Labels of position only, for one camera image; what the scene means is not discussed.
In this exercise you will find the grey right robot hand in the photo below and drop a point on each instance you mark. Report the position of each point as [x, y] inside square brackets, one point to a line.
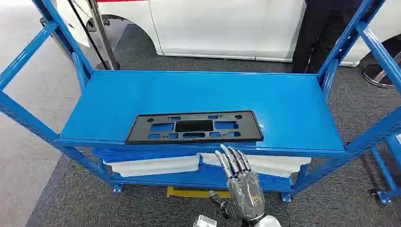
[246, 195]

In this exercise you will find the black licence plate frame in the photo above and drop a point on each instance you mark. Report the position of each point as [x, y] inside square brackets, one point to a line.
[141, 131]

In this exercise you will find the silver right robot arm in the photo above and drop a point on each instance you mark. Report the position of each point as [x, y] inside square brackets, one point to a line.
[268, 221]

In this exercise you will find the white foam block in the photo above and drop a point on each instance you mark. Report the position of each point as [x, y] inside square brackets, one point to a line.
[275, 166]
[156, 166]

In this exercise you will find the yellow floor marker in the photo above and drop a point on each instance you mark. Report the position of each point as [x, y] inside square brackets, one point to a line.
[188, 192]

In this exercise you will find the blue metal shelf rack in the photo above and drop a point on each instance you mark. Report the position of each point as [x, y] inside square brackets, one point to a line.
[391, 163]
[282, 103]

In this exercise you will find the white car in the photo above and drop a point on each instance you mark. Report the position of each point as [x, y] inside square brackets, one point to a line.
[213, 28]

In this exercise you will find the person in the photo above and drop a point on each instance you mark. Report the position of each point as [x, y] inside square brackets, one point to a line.
[316, 34]

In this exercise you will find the round chrome stand base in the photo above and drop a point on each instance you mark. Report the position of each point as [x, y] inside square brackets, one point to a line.
[374, 75]

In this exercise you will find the metal stand pole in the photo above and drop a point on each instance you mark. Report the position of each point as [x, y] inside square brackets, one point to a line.
[101, 34]

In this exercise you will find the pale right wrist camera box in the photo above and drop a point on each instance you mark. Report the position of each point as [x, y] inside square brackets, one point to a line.
[204, 221]

